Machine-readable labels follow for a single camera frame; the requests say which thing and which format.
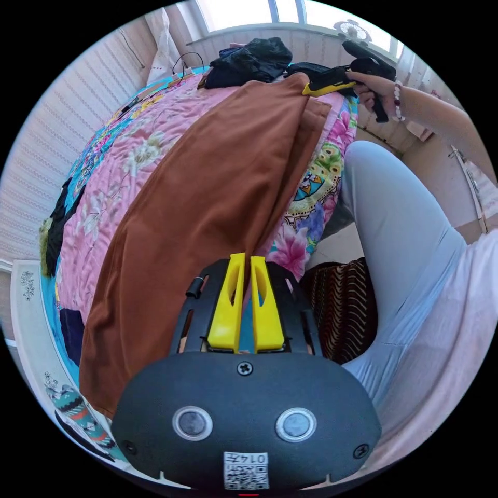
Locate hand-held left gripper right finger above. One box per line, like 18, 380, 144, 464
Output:
250, 256, 287, 352

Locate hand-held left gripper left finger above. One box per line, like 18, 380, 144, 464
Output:
207, 253, 247, 350

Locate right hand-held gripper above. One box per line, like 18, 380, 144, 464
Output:
287, 57, 397, 123

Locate dark brown long pants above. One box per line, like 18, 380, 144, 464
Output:
79, 73, 333, 419

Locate person's right forearm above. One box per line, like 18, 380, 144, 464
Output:
392, 80, 498, 187

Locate person's right hand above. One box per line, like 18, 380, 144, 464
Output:
347, 70, 405, 119

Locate brown striped cushion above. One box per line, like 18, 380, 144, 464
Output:
302, 257, 379, 366

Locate pile of clothes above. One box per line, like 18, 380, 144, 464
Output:
203, 37, 294, 90

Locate window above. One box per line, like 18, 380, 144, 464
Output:
194, 0, 404, 61

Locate person's body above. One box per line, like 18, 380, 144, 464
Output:
337, 140, 498, 474

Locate dark navy garment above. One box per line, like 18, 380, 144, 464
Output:
58, 308, 86, 367

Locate patterned knitted garment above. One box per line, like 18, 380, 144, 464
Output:
52, 384, 129, 464

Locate bed with floral quilt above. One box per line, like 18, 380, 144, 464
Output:
10, 65, 361, 464

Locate black and green garment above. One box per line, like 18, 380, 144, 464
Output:
38, 177, 86, 278

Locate black cable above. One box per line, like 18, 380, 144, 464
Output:
171, 52, 206, 80

